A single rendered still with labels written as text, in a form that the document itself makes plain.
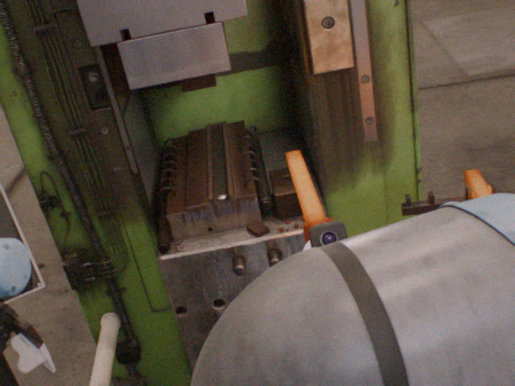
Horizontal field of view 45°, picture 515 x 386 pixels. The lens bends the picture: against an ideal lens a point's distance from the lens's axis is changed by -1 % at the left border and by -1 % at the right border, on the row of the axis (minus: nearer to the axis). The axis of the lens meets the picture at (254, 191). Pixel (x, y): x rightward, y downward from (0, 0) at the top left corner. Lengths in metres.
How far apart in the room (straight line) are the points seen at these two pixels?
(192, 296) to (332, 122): 0.50
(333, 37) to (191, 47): 0.32
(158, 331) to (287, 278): 1.40
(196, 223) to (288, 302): 1.04
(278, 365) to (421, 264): 0.09
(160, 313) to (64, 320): 1.23
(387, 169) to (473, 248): 1.19
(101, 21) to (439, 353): 0.99
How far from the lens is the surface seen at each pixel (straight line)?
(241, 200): 1.35
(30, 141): 1.48
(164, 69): 1.23
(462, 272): 0.35
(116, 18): 1.21
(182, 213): 1.36
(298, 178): 1.09
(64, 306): 2.97
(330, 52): 1.37
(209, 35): 1.21
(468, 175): 1.37
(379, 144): 1.50
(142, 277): 1.64
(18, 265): 0.85
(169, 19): 1.20
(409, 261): 0.35
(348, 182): 1.52
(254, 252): 1.35
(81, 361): 2.64
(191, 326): 1.46
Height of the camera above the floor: 1.64
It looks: 29 degrees down
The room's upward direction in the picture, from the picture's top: 12 degrees counter-clockwise
